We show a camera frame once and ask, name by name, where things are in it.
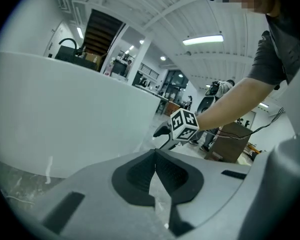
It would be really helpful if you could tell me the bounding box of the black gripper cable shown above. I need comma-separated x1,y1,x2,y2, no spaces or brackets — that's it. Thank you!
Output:
207,107,286,140

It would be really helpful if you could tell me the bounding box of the dark wooden cabinet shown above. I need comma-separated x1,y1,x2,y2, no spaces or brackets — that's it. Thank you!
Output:
204,121,253,164

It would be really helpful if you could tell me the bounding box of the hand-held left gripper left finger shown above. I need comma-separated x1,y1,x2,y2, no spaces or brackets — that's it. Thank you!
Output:
32,148,170,240

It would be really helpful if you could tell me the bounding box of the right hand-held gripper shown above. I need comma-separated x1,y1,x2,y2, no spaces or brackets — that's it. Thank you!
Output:
153,108,200,150

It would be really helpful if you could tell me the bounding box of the open cardboard box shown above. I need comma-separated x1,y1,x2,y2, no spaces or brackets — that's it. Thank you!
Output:
84,52,103,72

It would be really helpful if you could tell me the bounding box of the large white tub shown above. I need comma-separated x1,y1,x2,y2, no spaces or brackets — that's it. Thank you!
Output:
0,50,161,179

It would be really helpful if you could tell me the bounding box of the clear soap bottle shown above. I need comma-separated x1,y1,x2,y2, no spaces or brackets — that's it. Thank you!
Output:
103,60,115,76

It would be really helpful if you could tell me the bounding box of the dark wooden staircase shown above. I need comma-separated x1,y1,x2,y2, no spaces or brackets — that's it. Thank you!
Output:
82,8,123,56

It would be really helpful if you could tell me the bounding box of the person's dark grey shirt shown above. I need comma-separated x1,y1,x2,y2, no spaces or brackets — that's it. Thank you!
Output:
247,0,300,90

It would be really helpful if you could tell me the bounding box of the person's right forearm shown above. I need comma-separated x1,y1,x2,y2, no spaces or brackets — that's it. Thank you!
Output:
196,76,277,132

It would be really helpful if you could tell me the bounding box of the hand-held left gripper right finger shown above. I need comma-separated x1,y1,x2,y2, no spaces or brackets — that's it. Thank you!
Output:
154,148,253,237

